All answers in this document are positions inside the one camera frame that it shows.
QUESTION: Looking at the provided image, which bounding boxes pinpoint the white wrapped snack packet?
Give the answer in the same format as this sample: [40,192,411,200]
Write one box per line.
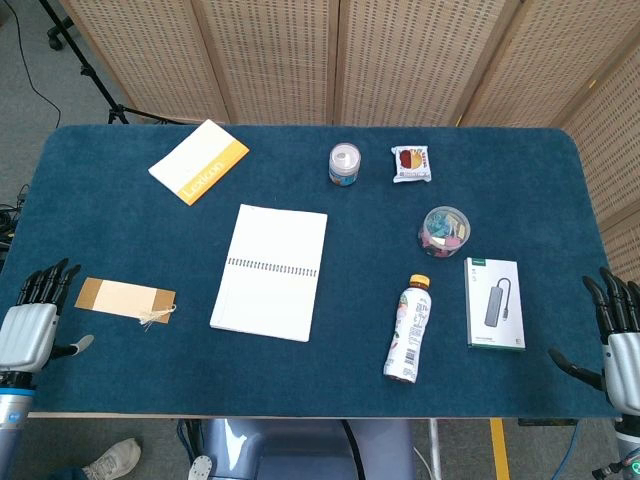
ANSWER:
[390,145,432,184]

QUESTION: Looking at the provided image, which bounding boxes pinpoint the grey sneaker shoe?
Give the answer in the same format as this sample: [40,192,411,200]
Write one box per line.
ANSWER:
[81,438,143,480]

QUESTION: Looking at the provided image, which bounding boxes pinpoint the black tripod stand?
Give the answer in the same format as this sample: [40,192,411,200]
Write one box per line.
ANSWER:
[38,0,201,127]

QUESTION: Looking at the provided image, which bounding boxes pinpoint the white yellow Lexicon book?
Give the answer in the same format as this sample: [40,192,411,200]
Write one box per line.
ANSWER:
[148,118,251,207]

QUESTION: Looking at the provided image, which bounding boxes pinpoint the thin black floor cable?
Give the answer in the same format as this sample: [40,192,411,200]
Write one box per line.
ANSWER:
[3,0,63,127]

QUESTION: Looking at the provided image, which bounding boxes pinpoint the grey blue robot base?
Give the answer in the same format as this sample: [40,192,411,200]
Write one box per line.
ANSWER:
[185,418,417,480]

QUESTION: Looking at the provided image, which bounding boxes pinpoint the white yellow-capped drink bottle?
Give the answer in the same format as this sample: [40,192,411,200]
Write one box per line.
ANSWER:
[382,273,434,385]

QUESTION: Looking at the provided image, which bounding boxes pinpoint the blue hanging cable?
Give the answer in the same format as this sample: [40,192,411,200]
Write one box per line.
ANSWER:
[562,419,585,480]

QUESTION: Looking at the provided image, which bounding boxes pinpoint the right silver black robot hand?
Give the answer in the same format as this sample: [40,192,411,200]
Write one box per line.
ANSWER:
[548,267,640,417]

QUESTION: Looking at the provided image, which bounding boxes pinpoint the brown card with tassel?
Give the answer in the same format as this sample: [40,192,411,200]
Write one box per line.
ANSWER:
[74,277,178,332]

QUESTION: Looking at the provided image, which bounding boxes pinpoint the white table leg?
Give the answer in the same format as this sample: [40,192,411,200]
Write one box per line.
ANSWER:
[427,418,444,480]

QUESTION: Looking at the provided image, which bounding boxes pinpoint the clear tub of binder clips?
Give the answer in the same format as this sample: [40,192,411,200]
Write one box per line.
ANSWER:
[417,205,472,259]

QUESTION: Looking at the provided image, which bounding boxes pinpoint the small white-lidded glass jar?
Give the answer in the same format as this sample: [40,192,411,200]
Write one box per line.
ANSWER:
[328,142,362,188]

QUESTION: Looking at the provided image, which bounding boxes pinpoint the white open spiral notebook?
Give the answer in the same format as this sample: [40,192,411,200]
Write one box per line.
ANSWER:
[209,203,329,344]

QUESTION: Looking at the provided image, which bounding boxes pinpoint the black cable bundle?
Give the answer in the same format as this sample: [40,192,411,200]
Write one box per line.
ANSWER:
[0,183,32,254]

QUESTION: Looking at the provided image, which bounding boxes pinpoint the blue felt table mat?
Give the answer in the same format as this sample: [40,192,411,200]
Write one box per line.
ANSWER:
[0,124,619,420]

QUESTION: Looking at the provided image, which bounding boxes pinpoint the white USB hub box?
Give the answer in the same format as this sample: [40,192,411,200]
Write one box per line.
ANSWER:
[463,256,527,352]

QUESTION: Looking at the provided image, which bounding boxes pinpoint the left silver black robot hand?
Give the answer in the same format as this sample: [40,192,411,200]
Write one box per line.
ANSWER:
[0,258,95,374]

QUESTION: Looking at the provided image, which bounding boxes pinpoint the yellow floor tape strip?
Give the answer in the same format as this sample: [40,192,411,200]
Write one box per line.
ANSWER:
[488,418,512,480]

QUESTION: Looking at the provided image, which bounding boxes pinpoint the woven wooden folding screen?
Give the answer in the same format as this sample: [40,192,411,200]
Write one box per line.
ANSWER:
[59,0,640,284]

